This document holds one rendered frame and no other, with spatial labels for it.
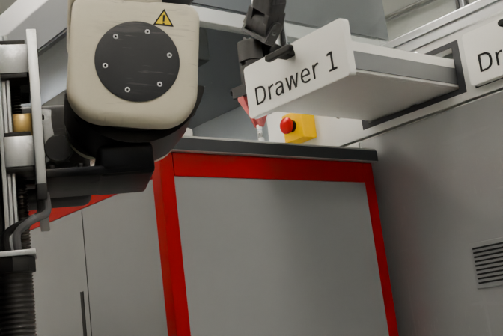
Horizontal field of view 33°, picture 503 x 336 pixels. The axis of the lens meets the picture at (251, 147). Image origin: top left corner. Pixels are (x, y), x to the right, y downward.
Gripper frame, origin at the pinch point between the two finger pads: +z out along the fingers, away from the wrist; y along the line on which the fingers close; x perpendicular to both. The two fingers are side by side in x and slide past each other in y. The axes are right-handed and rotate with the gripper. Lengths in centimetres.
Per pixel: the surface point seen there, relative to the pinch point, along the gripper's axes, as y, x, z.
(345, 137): -10.7, -17.7, 4.1
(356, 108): -23.4, -4.9, 2.3
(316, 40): -32.9, 19.8, -5.4
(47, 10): 86, -7, -60
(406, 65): -41.1, 2.8, -0.7
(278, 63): -22.1, 18.1, -4.6
